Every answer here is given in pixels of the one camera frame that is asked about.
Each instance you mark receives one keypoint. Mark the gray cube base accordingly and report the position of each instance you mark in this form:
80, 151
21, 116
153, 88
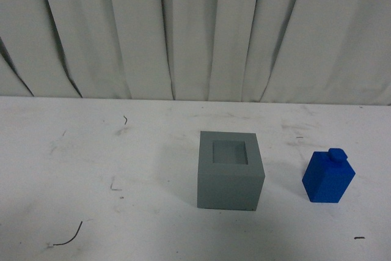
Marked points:
230, 171

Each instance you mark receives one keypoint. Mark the blue block part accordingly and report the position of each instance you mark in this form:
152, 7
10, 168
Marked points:
327, 176

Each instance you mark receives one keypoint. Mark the white pleated curtain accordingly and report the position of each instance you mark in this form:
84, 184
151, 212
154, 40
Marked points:
282, 51

